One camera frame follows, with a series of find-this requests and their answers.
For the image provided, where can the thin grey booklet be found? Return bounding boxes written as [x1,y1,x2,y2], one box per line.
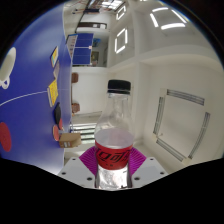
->
[52,59,61,80]

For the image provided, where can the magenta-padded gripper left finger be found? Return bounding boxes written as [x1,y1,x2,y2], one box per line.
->
[57,146,98,189]

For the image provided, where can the white mug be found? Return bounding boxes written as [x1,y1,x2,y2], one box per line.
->
[0,47,17,90]

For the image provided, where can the tall black-framed window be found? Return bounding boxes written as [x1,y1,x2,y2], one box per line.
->
[69,122,98,144]

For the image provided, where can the ceiling air conditioner unit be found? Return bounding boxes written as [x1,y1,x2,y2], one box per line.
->
[152,88,212,163]

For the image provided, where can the dark door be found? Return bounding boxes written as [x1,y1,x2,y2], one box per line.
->
[75,21,108,31]

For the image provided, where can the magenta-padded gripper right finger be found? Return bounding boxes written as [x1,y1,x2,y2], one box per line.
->
[127,147,169,189]

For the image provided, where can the ceiling lights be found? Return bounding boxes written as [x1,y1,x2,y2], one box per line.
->
[99,0,188,54]

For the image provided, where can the brown chair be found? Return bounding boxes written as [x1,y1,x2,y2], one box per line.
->
[71,102,81,114]
[71,72,80,84]

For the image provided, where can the clear bottle with red label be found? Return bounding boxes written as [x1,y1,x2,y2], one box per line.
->
[93,79,136,192]

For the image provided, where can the blue and yellow book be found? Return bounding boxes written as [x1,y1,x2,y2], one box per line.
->
[49,45,60,69]

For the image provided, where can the flat round red coaster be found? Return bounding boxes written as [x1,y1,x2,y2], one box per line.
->
[0,121,13,153]

